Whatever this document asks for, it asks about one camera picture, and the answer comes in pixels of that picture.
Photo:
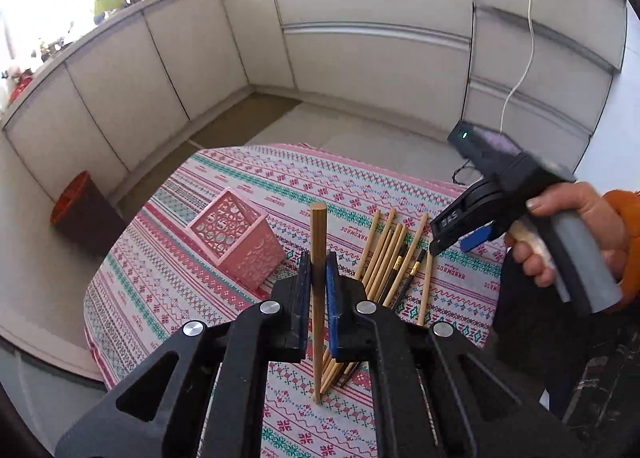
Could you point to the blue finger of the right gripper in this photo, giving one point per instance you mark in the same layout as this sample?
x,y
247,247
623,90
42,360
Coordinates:
x,y
476,238

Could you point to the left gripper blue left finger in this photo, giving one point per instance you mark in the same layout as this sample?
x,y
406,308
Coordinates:
x,y
300,307

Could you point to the red-rimmed dark trash bin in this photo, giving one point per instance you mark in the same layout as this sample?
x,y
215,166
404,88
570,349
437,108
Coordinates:
x,y
85,217

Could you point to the black camera with screen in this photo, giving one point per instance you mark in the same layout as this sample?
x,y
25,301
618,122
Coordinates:
x,y
489,150

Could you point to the pink perforated utensil holder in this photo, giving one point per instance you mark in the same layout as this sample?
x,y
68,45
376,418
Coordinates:
x,y
235,236

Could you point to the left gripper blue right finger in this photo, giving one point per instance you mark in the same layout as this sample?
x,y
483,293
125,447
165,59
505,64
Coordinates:
x,y
335,304

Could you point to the person's right hand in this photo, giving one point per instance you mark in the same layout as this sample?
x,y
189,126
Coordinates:
x,y
606,226

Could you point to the orange sleeve forearm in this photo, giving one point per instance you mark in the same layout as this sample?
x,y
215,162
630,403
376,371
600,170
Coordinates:
x,y
627,207

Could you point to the light wooden chopstick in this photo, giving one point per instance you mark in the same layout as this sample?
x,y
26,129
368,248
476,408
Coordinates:
x,y
318,217

